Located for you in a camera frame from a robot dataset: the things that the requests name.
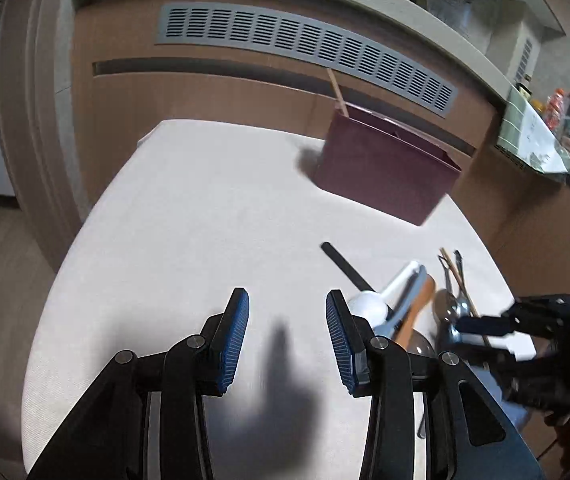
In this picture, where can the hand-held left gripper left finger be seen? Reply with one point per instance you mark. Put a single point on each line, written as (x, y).
(232, 345)

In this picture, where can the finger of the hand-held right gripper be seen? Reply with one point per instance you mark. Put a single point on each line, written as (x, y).
(485, 325)
(485, 359)

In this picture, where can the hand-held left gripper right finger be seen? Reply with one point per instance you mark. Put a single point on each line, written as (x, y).
(340, 345)

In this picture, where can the white plastic spoon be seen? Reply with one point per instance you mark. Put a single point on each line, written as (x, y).
(367, 307)

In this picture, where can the wooden chopstick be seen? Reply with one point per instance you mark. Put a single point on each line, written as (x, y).
(337, 92)
(460, 280)

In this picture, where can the wooden spoon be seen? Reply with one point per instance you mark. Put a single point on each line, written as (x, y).
(417, 307)

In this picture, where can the grey plastic utensil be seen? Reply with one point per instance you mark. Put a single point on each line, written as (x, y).
(405, 302)

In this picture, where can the maroon utensil holder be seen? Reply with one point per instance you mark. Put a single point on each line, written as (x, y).
(385, 170)

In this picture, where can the green checkered cloth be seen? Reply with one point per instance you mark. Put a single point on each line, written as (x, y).
(520, 125)

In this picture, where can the orange bottle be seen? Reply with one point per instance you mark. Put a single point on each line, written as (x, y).
(555, 107)

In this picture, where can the wooden counter cabinet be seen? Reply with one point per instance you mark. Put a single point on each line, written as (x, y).
(190, 100)

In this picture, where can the white vented appliance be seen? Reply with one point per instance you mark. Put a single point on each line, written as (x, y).
(525, 57)

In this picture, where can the grey vent grille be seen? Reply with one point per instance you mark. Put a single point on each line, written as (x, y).
(305, 42)

